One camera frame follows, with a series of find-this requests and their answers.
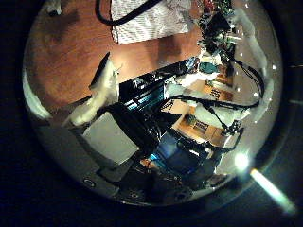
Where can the white red striped cloth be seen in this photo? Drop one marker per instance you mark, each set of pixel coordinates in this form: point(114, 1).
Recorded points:
point(151, 28)

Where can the black control box teal vents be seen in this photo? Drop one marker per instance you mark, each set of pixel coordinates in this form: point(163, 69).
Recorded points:
point(142, 91)

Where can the black computer with blue light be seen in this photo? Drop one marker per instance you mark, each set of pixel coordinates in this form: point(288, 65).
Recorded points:
point(170, 151)

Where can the small green plant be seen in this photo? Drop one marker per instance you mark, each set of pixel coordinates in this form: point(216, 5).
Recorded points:
point(190, 119)

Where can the wooden cabinet with vents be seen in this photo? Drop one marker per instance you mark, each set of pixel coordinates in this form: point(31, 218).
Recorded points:
point(205, 135)

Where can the teal object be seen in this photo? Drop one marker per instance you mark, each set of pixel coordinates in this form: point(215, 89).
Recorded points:
point(208, 67)

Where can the small black device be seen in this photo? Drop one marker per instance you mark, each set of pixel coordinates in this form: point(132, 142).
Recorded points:
point(234, 128)

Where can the bright ceiling lamp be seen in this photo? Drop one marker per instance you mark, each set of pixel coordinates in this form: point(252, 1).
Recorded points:
point(242, 161)

